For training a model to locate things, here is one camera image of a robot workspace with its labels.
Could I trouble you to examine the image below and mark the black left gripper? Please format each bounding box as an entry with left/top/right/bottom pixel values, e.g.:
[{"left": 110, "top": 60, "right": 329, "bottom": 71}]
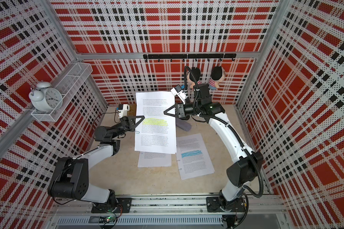
[{"left": 110, "top": 116, "right": 145, "bottom": 140}]

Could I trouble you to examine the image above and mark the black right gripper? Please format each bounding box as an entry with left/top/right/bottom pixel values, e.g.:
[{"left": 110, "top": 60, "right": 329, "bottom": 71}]
[{"left": 165, "top": 102, "right": 202, "bottom": 119}]

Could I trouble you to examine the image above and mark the document with yellow highlight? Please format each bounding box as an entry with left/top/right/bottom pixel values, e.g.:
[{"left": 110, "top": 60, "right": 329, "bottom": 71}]
[{"left": 135, "top": 91, "right": 177, "bottom": 154}]

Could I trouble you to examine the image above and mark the document with pink highlight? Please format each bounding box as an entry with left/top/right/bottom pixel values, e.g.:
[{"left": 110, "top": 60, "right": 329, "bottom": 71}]
[{"left": 138, "top": 152, "right": 172, "bottom": 168}]

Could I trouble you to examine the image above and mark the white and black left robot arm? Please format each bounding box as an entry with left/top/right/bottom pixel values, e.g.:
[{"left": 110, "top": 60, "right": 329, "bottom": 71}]
[{"left": 48, "top": 115, "right": 145, "bottom": 210}]

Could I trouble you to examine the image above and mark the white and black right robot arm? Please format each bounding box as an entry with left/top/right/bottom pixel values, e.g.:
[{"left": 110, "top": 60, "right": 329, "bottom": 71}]
[{"left": 164, "top": 84, "right": 264, "bottom": 211}]

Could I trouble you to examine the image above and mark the grey glasses case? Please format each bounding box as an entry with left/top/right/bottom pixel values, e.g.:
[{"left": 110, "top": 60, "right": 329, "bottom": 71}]
[{"left": 175, "top": 118, "right": 192, "bottom": 132}]

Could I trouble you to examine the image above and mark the doll with pink striped shirt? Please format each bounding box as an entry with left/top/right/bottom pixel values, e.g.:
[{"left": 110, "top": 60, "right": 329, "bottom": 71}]
[{"left": 187, "top": 67, "right": 201, "bottom": 89}]

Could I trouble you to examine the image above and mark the doll with blue trousers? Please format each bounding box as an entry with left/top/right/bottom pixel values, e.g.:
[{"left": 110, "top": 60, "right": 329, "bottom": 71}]
[{"left": 208, "top": 66, "right": 226, "bottom": 90}]

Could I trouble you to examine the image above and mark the document with blue highlight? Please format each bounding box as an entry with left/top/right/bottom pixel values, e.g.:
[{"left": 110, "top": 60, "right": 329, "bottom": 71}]
[{"left": 176, "top": 133, "right": 215, "bottom": 180}]

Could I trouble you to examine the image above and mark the white alarm clock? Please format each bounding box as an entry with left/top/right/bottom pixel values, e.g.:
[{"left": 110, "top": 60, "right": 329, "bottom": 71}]
[{"left": 29, "top": 82, "right": 63, "bottom": 112}]

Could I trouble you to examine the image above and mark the green circuit board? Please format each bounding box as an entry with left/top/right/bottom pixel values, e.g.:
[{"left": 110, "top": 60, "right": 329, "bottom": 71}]
[{"left": 88, "top": 216, "right": 117, "bottom": 225}]

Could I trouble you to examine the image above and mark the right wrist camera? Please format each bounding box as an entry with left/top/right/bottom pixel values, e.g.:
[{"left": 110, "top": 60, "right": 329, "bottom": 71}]
[{"left": 171, "top": 85, "right": 190, "bottom": 105}]

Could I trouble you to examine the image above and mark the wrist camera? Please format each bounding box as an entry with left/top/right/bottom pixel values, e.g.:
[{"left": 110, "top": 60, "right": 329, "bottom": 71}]
[
  {"left": 116, "top": 104, "right": 130, "bottom": 119},
  {"left": 171, "top": 85, "right": 190, "bottom": 105}
]

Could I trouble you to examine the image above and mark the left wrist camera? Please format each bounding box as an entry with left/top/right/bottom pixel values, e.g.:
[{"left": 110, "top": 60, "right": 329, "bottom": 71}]
[{"left": 116, "top": 104, "right": 130, "bottom": 119}]

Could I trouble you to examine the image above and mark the white wire mesh shelf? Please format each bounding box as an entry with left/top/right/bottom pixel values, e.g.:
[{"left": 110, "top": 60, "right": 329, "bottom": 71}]
[{"left": 31, "top": 62, "right": 92, "bottom": 122}]

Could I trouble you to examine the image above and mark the black hook rail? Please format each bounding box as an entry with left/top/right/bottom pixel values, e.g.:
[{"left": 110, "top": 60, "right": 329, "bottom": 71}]
[{"left": 143, "top": 53, "right": 237, "bottom": 61}]

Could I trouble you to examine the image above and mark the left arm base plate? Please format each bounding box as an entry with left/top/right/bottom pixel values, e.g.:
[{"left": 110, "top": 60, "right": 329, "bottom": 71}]
[{"left": 91, "top": 198, "right": 132, "bottom": 213}]

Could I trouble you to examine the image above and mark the aluminium front rail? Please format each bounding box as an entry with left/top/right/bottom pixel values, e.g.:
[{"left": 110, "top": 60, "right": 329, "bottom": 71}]
[{"left": 45, "top": 193, "right": 290, "bottom": 229}]

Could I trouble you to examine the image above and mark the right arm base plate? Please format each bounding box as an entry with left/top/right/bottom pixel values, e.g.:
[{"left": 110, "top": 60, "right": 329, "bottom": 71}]
[{"left": 206, "top": 197, "right": 246, "bottom": 213}]

